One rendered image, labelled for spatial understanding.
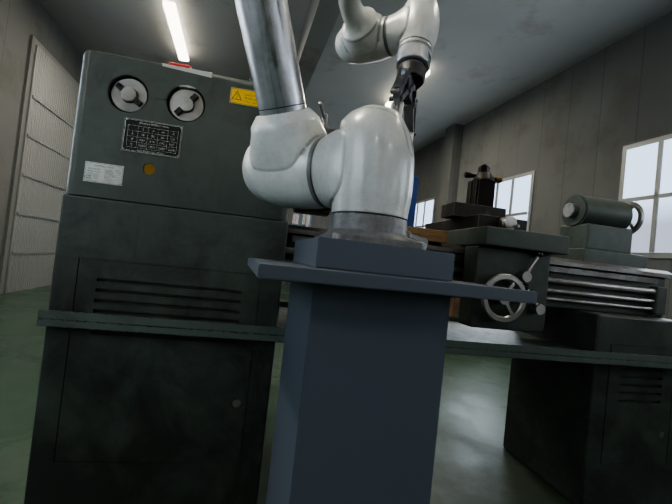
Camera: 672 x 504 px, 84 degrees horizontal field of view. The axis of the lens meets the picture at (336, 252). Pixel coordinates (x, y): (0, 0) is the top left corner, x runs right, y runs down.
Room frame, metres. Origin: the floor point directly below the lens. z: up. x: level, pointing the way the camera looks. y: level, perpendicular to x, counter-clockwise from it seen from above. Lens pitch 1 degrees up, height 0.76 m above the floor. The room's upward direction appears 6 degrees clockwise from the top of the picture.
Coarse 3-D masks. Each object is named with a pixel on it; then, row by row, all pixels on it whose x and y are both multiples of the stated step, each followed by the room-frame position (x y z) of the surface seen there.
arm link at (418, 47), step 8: (408, 40) 0.94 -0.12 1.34; (416, 40) 0.93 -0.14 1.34; (424, 40) 0.93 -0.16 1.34; (400, 48) 0.95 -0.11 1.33; (408, 48) 0.93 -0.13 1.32; (416, 48) 0.92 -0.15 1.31; (424, 48) 0.93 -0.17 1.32; (400, 56) 0.94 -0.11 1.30; (408, 56) 0.93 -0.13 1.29; (416, 56) 0.92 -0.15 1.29; (424, 56) 0.93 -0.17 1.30; (424, 64) 0.95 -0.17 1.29
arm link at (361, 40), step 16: (352, 0) 0.90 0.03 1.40; (352, 16) 0.95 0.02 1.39; (368, 16) 0.97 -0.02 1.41; (384, 16) 1.00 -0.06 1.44; (352, 32) 0.99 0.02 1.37; (368, 32) 0.98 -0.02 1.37; (336, 48) 1.07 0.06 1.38; (352, 48) 1.02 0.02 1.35; (368, 48) 1.01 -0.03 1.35; (384, 48) 1.01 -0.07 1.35
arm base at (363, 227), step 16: (336, 224) 0.71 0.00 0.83; (352, 224) 0.68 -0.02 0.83; (368, 224) 0.67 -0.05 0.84; (384, 224) 0.68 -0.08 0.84; (400, 224) 0.70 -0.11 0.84; (352, 240) 0.65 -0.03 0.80; (368, 240) 0.66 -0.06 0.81; (384, 240) 0.67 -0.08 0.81; (400, 240) 0.68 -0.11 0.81; (416, 240) 0.76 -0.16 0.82
